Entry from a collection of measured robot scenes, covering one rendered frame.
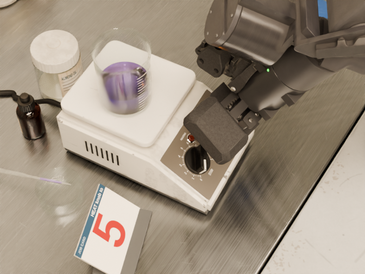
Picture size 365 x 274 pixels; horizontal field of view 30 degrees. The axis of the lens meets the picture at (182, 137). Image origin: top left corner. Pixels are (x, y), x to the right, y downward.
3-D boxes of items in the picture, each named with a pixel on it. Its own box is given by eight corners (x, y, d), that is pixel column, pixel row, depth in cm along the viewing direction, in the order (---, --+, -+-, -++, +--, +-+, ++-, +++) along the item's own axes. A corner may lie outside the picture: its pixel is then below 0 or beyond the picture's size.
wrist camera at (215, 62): (291, 42, 69) (247, -7, 69) (254, 81, 65) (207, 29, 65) (259, 69, 74) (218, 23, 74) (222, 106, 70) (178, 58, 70)
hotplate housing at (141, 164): (254, 138, 85) (260, 97, 79) (207, 219, 78) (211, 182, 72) (102, 74, 91) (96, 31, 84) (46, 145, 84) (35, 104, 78)
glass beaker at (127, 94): (119, 70, 80) (114, 18, 73) (164, 94, 78) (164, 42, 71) (82, 110, 77) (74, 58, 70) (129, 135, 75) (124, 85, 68)
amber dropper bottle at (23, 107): (50, 125, 86) (41, 90, 80) (37, 143, 84) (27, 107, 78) (30, 117, 87) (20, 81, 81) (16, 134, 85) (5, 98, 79)
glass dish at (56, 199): (94, 194, 80) (92, 184, 78) (60, 225, 77) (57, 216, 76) (62, 168, 82) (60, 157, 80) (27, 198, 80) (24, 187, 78)
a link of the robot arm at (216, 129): (359, 40, 72) (321, -5, 71) (263, 143, 62) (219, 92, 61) (311, 72, 79) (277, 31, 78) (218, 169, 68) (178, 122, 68)
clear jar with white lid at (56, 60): (30, 95, 89) (18, 53, 82) (57, 65, 92) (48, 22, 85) (68, 113, 87) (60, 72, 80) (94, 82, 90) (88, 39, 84)
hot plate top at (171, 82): (199, 77, 80) (199, 72, 80) (149, 151, 74) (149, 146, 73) (112, 42, 84) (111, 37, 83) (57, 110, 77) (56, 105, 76)
